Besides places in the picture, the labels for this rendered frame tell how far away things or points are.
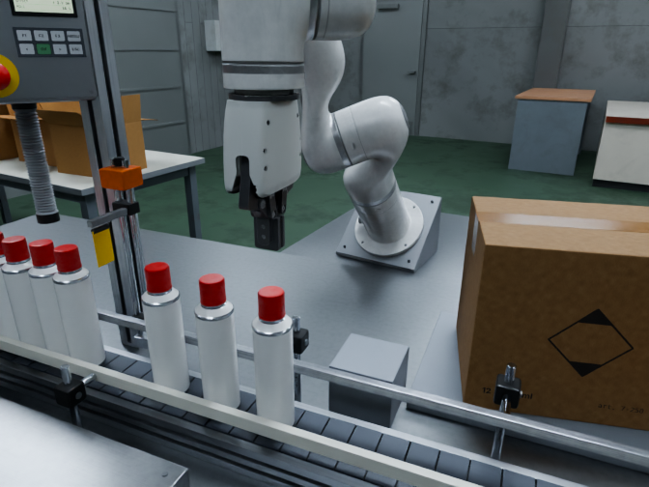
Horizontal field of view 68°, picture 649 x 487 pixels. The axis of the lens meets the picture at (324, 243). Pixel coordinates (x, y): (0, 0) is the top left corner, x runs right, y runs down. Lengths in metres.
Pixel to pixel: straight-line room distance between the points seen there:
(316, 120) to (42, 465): 0.72
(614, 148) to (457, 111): 3.22
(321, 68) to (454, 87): 7.57
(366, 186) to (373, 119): 0.18
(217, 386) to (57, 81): 0.50
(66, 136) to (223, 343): 2.14
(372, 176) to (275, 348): 0.59
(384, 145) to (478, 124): 7.45
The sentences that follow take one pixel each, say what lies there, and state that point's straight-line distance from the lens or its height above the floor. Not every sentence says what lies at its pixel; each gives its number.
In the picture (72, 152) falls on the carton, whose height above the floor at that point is 0.89.
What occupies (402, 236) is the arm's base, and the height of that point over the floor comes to 0.90.
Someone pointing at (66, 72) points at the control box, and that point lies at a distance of 0.86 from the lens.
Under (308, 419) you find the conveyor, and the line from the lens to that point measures 0.72.
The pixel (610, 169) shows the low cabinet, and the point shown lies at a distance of 6.02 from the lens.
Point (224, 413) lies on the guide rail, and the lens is 0.69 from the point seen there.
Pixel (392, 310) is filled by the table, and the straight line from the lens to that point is 1.09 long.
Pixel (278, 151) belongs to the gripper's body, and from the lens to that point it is 0.52.
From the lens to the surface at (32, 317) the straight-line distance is 0.92.
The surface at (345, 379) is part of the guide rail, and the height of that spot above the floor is 0.96.
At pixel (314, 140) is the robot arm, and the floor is 1.19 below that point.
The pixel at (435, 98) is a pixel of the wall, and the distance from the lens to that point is 8.59.
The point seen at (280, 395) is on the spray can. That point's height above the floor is 0.95.
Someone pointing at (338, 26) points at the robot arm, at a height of 1.38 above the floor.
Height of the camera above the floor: 1.36
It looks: 22 degrees down
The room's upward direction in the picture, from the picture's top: straight up
